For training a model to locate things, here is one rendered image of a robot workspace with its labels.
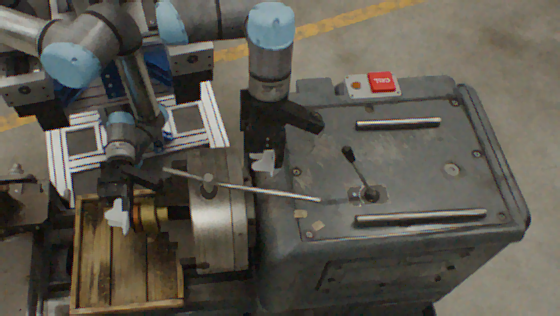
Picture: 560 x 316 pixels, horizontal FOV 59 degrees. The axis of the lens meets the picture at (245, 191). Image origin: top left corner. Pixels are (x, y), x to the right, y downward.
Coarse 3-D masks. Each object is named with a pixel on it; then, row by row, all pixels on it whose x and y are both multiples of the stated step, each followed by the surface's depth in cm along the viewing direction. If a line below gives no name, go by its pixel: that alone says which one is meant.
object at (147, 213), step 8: (152, 200) 122; (136, 208) 121; (144, 208) 120; (152, 208) 120; (160, 208) 121; (168, 208) 126; (136, 216) 120; (144, 216) 120; (152, 216) 120; (160, 216) 121; (168, 216) 126; (136, 224) 120; (144, 224) 120; (152, 224) 120; (160, 224) 122; (136, 232) 122; (152, 232) 122; (160, 232) 122
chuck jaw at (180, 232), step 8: (168, 224) 120; (176, 224) 120; (184, 224) 120; (168, 232) 119; (176, 232) 119; (184, 232) 119; (192, 232) 119; (176, 240) 118; (184, 240) 118; (192, 240) 118; (176, 248) 120; (184, 248) 116; (192, 248) 116; (184, 256) 115; (192, 256) 115; (184, 264) 118; (200, 264) 116; (208, 264) 116
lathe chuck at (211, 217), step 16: (192, 160) 115; (208, 160) 114; (224, 160) 114; (224, 176) 111; (192, 192) 109; (224, 192) 110; (192, 208) 109; (208, 208) 109; (224, 208) 109; (192, 224) 109; (208, 224) 109; (224, 224) 109; (208, 240) 110; (224, 240) 111; (208, 256) 113; (224, 256) 113; (208, 272) 120
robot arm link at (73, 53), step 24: (0, 24) 113; (24, 24) 111; (48, 24) 108; (72, 24) 108; (96, 24) 108; (24, 48) 113; (48, 48) 105; (72, 48) 105; (96, 48) 108; (120, 48) 115; (48, 72) 111; (72, 72) 107; (96, 72) 110
